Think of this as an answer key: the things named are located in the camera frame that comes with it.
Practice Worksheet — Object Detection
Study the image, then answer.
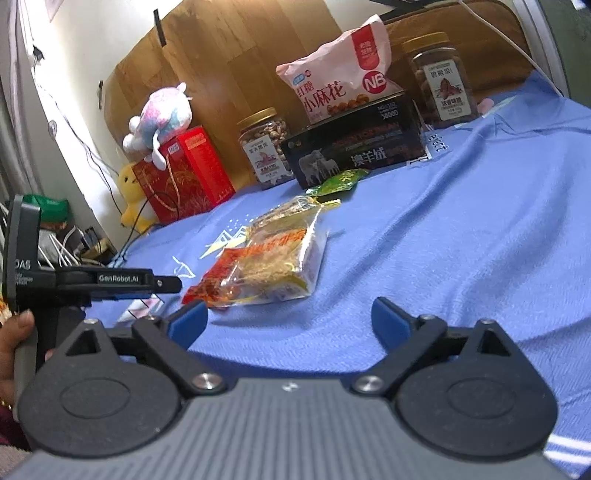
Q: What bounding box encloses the clear bag of snacks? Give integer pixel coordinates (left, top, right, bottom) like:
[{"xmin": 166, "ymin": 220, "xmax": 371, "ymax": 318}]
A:
[{"xmin": 228, "ymin": 195, "xmax": 342, "ymax": 308}]

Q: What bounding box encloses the red snack packet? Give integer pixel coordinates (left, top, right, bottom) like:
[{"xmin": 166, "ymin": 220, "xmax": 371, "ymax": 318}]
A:
[{"xmin": 181, "ymin": 247, "xmax": 245, "ymax": 308}]

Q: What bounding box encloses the black tin box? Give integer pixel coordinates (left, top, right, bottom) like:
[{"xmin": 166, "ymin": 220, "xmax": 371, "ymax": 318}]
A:
[{"xmin": 280, "ymin": 90, "xmax": 426, "ymax": 190}]

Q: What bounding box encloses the green bag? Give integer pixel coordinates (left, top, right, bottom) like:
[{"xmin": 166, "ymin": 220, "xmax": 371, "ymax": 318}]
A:
[{"xmin": 23, "ymin": 194, "xmax": 70, "ymax": 227}]

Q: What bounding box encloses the yellow green snack packet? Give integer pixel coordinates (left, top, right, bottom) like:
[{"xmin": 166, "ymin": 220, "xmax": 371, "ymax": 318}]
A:
[{"xmin": 305, "ymin": 168, "xmax": 371, "ymax": 198}]

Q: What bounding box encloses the black stand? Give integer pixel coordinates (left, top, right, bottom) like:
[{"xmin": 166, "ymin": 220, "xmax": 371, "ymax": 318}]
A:
[{"xmin": 369, "ymin": 0, "xmax": 462, "ymax": 21}]

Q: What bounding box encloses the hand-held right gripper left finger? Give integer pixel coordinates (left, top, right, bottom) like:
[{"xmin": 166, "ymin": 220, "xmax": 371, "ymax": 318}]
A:
[{"xmin": 65, "ymin": 300, "xmax": 227, "ymax": 400}]

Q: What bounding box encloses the black cable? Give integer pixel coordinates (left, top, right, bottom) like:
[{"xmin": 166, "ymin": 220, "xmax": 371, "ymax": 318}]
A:
[{"xmin": 111, "ymin": 185, "xmax": 181, "ymax": 266}]

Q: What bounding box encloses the jar of dark nuts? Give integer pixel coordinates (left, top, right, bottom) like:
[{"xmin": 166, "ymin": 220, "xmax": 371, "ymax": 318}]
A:
[{"xmin": 401, "ymin": 32, "xmax": 478, "ymax": 129}]

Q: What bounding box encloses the jar of pale nuts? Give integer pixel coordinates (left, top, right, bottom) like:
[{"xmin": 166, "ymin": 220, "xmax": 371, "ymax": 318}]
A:
[{"xmin": 237, "ymin": 107, "xmax": 295, "ymax": 190}]

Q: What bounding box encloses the dark red clothing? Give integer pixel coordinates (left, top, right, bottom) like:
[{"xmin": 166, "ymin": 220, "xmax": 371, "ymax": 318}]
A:
[{"xmin": 0, "ymin": 406, "xmax": 33, "ymax": 455}]

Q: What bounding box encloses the yellow plush toy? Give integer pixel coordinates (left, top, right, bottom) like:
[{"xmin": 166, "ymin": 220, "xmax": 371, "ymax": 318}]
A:
[{"xmin": 117, "ymin": 161, "xmax": 158, "ymax": 234}]

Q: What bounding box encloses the wooden headboard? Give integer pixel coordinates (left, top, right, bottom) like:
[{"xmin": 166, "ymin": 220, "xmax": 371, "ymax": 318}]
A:
[{"xmin": 104, "ymin": 0, "xmax": 539, "ymax": 190}]

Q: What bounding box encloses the white cable bundle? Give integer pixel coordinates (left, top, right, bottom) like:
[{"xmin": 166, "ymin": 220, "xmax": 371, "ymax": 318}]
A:
[{"xmin": 39, "ymin": 224, "xmax": 93, "ymax": 268}]

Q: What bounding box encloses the pink snack bag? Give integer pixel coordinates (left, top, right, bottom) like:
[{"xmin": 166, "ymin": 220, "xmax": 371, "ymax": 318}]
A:
[{"xmin": 276, "ymin": 14, "xmax": 402, "ymax": 125}]

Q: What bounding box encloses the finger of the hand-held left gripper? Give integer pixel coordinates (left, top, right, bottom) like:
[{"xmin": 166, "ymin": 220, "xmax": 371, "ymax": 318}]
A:
[{"xmin": 152, "ymin": 275, "xmax": 183, "ymax": 295}]

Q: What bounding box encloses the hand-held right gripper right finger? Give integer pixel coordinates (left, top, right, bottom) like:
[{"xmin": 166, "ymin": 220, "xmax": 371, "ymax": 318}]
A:
[{"xmin": 351, "ymin": 296, "xmax": 515, "ymax": 398}]

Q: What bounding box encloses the pink blue plush toy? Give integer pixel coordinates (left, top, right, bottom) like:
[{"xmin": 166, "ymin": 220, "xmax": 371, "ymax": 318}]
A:
[{"xmin": 122, "ymin": 82, "xmax": 194, "ymax": 169}]

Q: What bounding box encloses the red gift box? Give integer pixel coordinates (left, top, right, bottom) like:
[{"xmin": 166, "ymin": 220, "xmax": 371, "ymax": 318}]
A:
[{"xmin": 131, "ymin": 124, "xmax": 236, "ymax": 227}]

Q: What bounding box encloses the grey curtain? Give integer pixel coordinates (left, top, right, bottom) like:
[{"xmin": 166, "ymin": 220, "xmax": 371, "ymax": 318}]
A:
[{"xmin": 0, "ymin": 0, "xmax": 33, "ymax": 204}]

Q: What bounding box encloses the person's left hand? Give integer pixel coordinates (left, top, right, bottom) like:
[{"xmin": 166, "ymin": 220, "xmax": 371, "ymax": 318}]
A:
[{"xmin": 0, "ymin": 310, "xmax": 37, "ymax": 398}]

